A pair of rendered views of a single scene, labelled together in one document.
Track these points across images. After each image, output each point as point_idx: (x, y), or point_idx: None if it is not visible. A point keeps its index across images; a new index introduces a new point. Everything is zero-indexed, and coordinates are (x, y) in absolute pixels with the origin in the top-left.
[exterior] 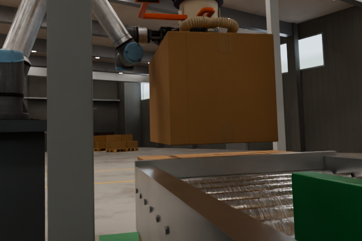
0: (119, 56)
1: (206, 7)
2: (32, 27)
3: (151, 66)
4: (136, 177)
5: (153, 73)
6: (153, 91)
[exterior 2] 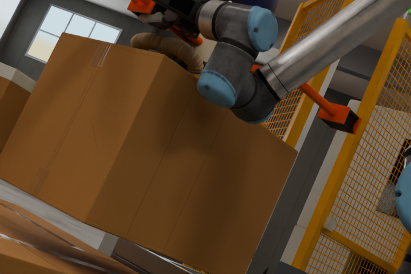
0: (257, 99)
1: None
2: None
3: (191, 94)
4: None
5: (197, 120)
6: (178, 149)
